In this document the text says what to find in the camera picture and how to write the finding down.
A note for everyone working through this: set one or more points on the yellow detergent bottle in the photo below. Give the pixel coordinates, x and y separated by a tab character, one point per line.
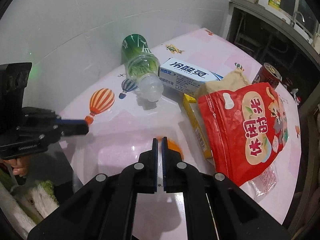
275	1

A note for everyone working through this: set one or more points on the red snack bag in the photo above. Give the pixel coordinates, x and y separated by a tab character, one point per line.
245	130

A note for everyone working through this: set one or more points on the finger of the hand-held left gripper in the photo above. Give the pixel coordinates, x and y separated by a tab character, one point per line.
72	121
75	130

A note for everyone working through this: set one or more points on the person's left hand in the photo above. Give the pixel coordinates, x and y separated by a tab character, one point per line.
19	168

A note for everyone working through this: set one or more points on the white green fluffy cloth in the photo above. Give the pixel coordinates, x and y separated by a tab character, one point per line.
32	200

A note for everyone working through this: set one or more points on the orange peel piece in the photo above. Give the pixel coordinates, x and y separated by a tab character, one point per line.
173	147

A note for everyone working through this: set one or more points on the blue white toothpaste box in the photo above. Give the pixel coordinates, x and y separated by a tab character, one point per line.
185	75

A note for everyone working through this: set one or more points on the red drink can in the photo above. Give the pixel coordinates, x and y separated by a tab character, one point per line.
265	76

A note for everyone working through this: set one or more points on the green plastic bottle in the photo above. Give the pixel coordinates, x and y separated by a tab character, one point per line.
140	62

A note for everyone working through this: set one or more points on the beige cloth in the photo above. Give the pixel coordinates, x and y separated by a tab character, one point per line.
225	82

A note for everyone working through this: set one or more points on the clear plastic wrapper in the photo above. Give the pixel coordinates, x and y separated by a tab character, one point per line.
265	180

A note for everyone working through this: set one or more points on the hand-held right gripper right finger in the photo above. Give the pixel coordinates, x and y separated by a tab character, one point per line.
164	155

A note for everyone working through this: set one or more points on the metal sink faucet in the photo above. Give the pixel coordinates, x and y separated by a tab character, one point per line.
294	17

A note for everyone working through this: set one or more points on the yellow cardboard box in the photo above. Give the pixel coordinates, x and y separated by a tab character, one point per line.
193	115

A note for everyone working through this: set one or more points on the grey kitchen counter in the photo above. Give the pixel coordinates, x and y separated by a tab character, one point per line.
262	10

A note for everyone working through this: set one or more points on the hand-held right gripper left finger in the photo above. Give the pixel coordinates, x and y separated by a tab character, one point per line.
155	155

